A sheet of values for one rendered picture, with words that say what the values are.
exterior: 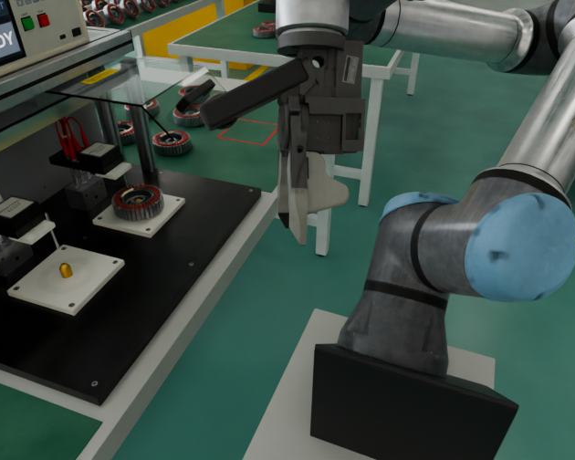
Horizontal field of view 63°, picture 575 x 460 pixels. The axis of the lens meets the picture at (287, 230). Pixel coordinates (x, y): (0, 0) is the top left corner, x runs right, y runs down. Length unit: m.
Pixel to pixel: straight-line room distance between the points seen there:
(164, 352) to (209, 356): 0.96
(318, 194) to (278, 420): 0.40
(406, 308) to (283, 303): 1.35
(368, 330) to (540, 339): 1.48
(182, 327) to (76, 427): 0.23
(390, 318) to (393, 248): 0.09
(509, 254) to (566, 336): 1.60
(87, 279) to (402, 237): 0.60
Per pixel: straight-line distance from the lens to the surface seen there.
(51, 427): 0.82
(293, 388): 0.79
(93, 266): 1.01
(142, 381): 0.83
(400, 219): 0.66
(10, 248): 1.06
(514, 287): 0.55
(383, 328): 0.63
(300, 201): 0.45
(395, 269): 0.64
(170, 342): 0.87
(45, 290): 0.99
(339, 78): 0.51
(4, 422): 0.86
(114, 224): 1.11
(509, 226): 0.53
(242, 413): 1.65
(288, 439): 0.74
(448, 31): 0.76
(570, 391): 1.95
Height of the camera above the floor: 1.39
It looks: 36 degrees down
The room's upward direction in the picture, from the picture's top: straight up
